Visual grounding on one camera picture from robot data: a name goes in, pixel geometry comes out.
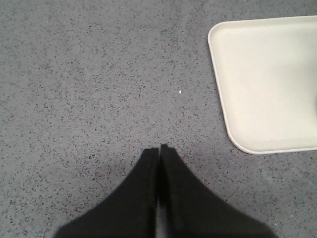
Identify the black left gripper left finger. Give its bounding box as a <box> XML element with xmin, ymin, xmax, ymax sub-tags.
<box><xmin>55</xmin><ymin>148</ymin><xmax>159</xmax><ymax>238</ymax></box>

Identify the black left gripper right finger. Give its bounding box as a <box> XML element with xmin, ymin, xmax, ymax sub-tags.
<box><xmin>159</xmin><ymin>144</ymin><xmax>276</xmax><ymax>238</ymax></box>

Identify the cream rectangular plastic tray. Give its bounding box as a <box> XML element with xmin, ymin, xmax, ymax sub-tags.
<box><xmin>208</xmin><ymin>15</ymin><xmax>317</xmax><ymax>155</ymax></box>

